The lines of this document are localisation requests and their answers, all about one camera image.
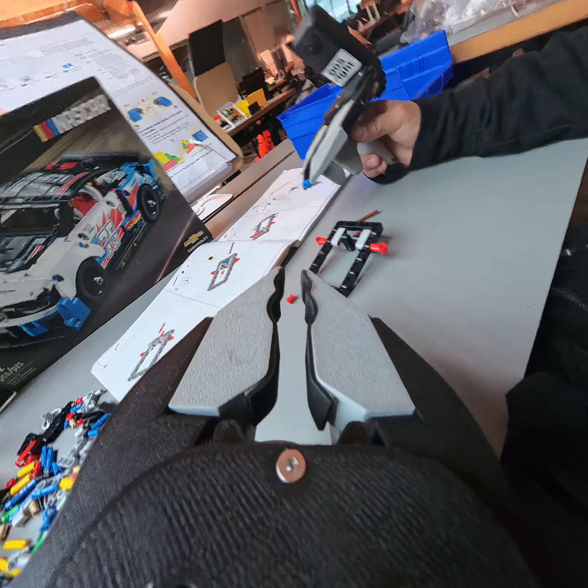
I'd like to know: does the black lego frame assembly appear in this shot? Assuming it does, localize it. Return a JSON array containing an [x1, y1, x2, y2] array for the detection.
[[310, 220, 389, 298]]

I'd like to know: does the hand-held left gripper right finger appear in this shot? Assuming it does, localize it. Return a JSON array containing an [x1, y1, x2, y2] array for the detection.
[[300, 269, 417, 431]]

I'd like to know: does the lego set box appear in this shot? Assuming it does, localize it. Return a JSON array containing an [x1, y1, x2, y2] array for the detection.
[[0, 11, 239, 391]]

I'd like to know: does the black monitor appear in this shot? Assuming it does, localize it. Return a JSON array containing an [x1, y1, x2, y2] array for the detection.
[[187, 21, 227, 78]]

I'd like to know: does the person's right hand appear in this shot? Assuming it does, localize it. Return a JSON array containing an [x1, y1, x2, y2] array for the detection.
[[351, 99, 423, 180]]

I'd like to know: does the person's right forearm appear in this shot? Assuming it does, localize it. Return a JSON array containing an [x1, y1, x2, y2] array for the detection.
[[408, 25, 588, 172]]

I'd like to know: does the person's black jacket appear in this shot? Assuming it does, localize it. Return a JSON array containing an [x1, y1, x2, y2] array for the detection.
[[501, 225, 588, 588]]

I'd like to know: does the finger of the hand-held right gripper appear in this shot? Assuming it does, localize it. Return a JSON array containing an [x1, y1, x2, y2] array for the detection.
[[302, 124, 344, 183], [322, 97, 358, 154]]

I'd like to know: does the white tray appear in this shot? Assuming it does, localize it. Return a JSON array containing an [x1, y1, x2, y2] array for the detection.
[[192, 192, 235, 220]]

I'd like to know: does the blue storage bin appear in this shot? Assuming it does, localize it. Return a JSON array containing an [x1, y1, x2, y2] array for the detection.
[[277, 84, 352, 160], [374, 30, 454, 101]]

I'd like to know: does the pile of lego pieces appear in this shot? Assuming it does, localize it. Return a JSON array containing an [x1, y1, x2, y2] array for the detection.
[[0, 390, 113, 582]]

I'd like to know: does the tan workbench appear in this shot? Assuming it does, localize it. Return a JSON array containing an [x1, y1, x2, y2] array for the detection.
[[448, 0, 588, 64]]

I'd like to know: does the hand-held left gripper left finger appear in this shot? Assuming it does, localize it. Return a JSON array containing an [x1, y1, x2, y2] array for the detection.
[[168, 266, 285, 417]]

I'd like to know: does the cardboard box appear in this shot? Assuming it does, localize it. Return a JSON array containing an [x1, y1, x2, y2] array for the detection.
[[193, 62, 242, 113]]

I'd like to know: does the lego instruction booklet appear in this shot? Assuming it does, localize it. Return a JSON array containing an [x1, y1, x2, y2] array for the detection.
[[92, 168, 343, 407]]

